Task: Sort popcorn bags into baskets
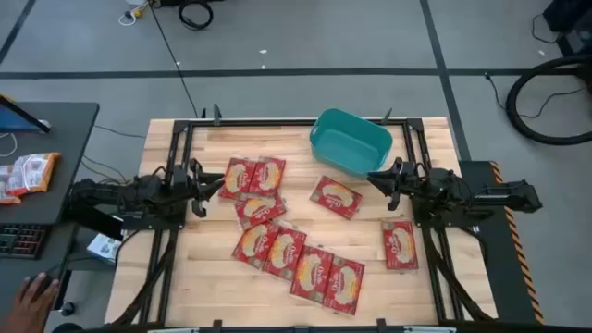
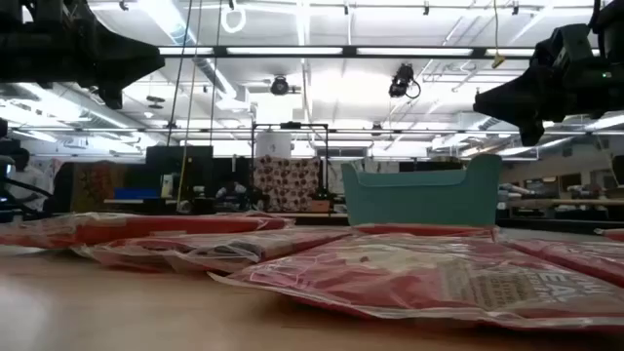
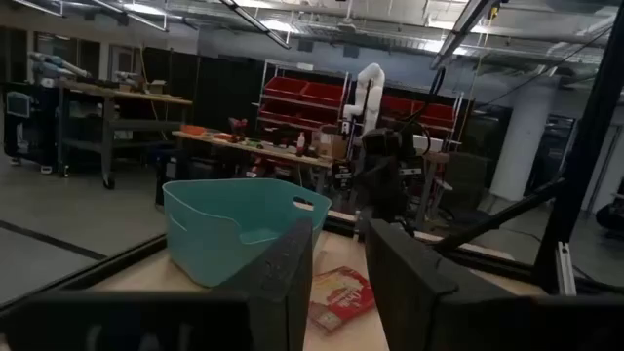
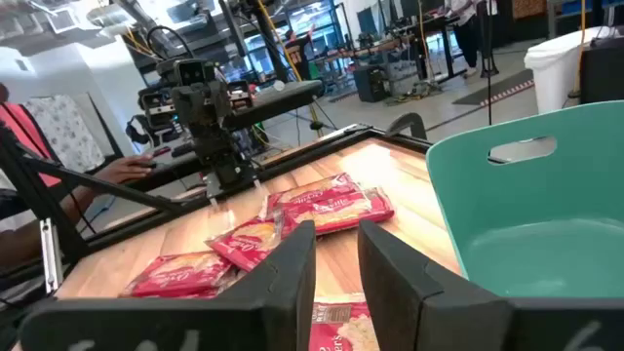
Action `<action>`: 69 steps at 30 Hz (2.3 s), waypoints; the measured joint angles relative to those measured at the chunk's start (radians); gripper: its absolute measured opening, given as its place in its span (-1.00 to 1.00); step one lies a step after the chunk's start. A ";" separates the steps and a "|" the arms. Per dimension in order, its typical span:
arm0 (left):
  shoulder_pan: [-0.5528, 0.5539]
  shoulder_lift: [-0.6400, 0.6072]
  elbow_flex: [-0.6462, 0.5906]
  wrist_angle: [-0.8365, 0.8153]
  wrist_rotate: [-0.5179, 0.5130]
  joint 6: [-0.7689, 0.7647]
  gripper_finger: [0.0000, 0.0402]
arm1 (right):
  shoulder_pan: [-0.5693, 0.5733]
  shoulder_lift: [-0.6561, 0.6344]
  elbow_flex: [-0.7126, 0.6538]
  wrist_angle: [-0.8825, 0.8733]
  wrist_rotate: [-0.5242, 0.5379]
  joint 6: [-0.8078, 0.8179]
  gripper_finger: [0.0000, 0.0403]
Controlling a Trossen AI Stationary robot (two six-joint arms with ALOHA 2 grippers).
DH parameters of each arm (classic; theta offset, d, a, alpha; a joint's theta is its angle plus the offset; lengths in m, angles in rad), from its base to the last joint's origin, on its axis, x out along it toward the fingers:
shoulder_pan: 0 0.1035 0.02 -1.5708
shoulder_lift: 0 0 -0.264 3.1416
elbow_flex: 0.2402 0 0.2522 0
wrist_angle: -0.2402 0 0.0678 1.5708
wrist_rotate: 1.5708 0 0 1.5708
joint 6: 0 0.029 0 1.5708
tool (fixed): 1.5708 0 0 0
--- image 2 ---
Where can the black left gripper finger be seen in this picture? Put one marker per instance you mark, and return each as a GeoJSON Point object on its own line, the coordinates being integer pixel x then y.
{"type": "Point", "coordinates": [131, 57]}
{"type": "Point", "coordinates": [127, 74]}

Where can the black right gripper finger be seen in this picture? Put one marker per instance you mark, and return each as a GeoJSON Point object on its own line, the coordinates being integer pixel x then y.
{"type": "Point", "coordinates": [512, 95]}
{"type": "Point", "coordinates": [507, 115]}

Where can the red popcorn bag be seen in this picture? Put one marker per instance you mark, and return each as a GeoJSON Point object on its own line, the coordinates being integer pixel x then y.
{"type": "Point", "coordinates": [612, 234]}
{"type": "Point", "coordinates": [170, 226]}
{"type": "Point", "coordinates": [575, 256]}
{"type": "Point", "coordinates": [219, 248]}
{"type": "Point", "coordinates": [390, 278]}

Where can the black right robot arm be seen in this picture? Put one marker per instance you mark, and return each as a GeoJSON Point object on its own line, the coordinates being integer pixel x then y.
{"type": "Point", "coordinates": [614, 29]}

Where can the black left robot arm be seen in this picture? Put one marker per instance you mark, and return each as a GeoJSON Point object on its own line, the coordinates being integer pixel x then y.
{"type": "Point", "coordinates": [29, 49]}

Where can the brown patterned board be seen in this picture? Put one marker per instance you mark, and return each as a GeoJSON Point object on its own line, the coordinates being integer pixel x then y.
{"type": "Point", "coordinates": [97, 187]}

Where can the blue box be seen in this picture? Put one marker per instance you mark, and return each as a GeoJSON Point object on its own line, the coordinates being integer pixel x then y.
{"type": "Point", "coordinates": [136, 193]}

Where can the teal plastic basket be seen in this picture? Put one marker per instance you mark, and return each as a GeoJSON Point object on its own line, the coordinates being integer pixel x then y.
{"type": "Point", "coordinates": [419, 200]}

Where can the person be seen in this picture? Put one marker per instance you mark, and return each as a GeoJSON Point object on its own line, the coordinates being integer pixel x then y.
{"type": "Point", "coordinates": [27, 180]}
{"type": "Point", "coordinates": [231, 192]}

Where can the overhead LED light bar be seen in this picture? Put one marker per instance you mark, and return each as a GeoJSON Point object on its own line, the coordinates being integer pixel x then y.
{"type": "Point", "coordinates": [292, 50]}

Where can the white barrel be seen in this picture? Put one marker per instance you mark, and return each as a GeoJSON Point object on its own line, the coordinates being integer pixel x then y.
{"type": "Point", "coordinates": [273, 144]}

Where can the flower patterned cloth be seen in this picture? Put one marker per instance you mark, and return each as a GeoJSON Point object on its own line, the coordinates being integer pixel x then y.
{"type": "Point", "coordinates": [287, 183]}

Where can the small cardboard box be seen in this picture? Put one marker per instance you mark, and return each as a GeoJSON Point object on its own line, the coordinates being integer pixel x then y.
{"type": "Point", "coordinates": [320, 206]}

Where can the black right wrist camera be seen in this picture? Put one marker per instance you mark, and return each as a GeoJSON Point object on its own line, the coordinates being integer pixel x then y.
{"type": "Point", "coordinates": [568, 44]}

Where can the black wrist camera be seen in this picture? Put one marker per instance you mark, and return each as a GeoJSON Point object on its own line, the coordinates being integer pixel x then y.
{"type": "Point", "coordinates": [568, 44]}
{"type": "Point", "coordinates": [53, 14]}

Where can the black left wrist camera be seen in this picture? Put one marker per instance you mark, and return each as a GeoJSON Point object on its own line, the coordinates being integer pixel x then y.
{"type": "Point", "coordinates": [53, 14]}

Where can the black overhead camera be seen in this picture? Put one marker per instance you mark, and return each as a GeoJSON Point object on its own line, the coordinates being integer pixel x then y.
{"type": "Point", "coordinates": [402, 80]}

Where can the black metal stand frame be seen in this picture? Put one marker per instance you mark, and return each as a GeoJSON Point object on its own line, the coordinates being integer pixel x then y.
{"type": "Point", "coordinates": [290, 126]}

